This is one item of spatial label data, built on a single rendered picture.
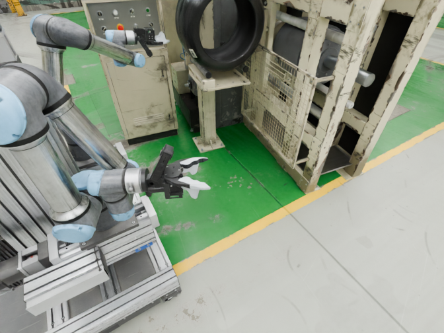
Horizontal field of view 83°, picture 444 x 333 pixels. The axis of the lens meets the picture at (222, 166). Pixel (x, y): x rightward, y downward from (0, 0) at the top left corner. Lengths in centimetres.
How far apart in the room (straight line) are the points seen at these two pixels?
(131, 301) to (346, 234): 148
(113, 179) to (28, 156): 20
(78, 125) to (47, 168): 15
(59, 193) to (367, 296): 169
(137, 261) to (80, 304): 32
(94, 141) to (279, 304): 134
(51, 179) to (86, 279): 48
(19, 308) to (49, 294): 58
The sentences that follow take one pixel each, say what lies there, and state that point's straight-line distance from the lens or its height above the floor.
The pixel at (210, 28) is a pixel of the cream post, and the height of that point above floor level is 109.
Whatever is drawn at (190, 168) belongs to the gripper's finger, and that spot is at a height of 103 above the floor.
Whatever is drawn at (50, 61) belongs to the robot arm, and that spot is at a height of 116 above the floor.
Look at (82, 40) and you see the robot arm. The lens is 139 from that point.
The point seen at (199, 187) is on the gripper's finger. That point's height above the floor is 107.
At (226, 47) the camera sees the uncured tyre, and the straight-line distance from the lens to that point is 208.
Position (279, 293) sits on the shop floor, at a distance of 172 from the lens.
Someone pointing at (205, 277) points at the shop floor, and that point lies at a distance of 173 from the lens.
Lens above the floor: 158
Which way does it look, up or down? 42 degrees down
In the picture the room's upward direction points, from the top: straight up
